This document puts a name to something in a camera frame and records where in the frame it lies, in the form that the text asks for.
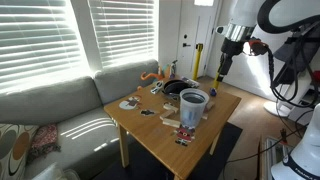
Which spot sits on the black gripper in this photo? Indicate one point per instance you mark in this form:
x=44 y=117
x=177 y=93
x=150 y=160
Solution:
x=231 y=48

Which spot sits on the light wooden block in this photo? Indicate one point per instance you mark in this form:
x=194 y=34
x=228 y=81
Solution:
x=166 y=114
x=170 y=106
x=209 y=106
x=171 y=123

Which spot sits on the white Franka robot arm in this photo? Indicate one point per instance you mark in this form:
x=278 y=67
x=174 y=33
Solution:
x=246 y=13

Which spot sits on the small striped packet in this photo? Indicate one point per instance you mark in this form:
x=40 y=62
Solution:
x=190 y=82

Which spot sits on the white door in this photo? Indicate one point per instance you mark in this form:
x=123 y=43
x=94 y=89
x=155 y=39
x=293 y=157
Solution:
x=196 y=23

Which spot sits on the white round stand base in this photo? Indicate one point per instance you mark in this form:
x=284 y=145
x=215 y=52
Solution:
x=276 y=109

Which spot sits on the white toy package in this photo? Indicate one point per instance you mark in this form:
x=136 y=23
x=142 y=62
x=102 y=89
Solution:
x=157 y=87

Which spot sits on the orange octopus plush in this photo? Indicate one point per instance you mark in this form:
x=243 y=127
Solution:
x=154 y=75

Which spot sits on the dark grey equipment box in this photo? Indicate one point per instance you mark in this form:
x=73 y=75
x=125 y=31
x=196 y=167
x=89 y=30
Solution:
x=295 y=55

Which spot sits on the flat Santa figure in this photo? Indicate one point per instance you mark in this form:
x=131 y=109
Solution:
x=185 y=135

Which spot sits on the small dark flat figure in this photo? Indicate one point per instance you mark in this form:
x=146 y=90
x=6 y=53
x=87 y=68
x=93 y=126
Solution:
x=147 y=112

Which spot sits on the wooden square table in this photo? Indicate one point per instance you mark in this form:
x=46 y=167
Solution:
x=156 y=140

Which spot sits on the flat snowman figure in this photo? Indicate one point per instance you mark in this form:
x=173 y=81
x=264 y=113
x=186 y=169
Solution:
x=129 y=103

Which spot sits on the white window blind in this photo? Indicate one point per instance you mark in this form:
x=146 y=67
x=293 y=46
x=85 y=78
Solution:
x=36 y=36
x=125 y=30

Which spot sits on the dark rug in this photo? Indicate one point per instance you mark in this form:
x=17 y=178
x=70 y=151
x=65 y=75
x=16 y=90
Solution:
x=150 y=166

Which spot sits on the grey fabric sofa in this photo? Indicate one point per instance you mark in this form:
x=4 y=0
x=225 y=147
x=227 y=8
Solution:
x=66 y=100

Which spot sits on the red patterned cloth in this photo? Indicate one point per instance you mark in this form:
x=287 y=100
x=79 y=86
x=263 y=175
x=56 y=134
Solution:
x=43 y=140

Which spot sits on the clear plastic container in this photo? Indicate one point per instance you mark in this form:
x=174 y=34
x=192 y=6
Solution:
x=53 y=172

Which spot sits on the circle patterned pillow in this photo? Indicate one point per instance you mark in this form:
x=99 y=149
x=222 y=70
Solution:
x=13 y=150

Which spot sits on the yellow post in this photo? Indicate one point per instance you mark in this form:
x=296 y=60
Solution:
x=217 y=80
x=197 y=63

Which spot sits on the metal rack frame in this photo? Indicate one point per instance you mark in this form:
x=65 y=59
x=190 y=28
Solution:
x=270 y=156

